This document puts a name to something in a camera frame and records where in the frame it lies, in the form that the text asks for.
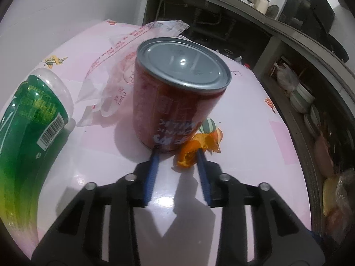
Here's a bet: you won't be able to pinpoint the black wok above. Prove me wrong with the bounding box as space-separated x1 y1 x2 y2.
327 33 350 63

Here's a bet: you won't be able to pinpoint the plain white bowl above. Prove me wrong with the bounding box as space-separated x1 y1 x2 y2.
290 100 306 114

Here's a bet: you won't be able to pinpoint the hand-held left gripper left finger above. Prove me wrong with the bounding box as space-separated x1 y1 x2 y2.
32 147 161 266

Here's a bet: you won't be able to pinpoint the clear red printed wrapper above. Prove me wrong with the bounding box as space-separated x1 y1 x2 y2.
75 20 189 128

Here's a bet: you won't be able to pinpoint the grey concrete counter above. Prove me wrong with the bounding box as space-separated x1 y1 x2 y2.
143 0 355 95

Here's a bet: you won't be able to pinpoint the clear bag with yellow contents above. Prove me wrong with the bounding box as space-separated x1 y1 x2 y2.
322 176 344 217

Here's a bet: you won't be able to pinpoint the pink basin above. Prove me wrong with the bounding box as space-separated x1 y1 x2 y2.
314 133 337 178

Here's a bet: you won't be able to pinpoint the drain pipes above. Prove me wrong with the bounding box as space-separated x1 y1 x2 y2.
155 0 222 34

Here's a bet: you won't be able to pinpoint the grey stone shelf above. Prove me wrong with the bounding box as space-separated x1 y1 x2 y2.
268 69 325 233

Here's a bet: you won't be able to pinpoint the white plastic bag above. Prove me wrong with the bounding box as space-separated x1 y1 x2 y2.
276 63 298 92

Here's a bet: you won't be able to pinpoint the white bowl with dark rim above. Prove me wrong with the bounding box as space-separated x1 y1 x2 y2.
296 84 316 103

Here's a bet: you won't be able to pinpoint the green plastic bottle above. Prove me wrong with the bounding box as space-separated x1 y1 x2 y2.
0 67 75 237

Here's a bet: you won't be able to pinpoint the red drink can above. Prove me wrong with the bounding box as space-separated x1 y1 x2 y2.
132 37 232 152

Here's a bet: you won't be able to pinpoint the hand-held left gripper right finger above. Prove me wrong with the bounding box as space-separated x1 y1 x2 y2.
195 147 326 266

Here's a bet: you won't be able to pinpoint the clear bag with red contents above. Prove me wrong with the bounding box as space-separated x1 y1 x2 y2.
326 169 355 244

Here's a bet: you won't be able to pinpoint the black kitchen appliance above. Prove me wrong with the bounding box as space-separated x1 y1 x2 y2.
279 0 336 34

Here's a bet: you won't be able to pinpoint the stack of bowls and plates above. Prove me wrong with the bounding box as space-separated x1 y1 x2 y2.
304 104 322 136

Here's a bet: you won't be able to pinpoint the orange peel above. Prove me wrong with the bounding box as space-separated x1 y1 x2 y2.
177 133 222 170

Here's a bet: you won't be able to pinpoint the white cup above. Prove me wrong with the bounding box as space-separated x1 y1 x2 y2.
254 0 270 13

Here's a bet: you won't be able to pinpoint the pale green bowl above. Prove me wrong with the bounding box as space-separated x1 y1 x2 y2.
291 93 310 109

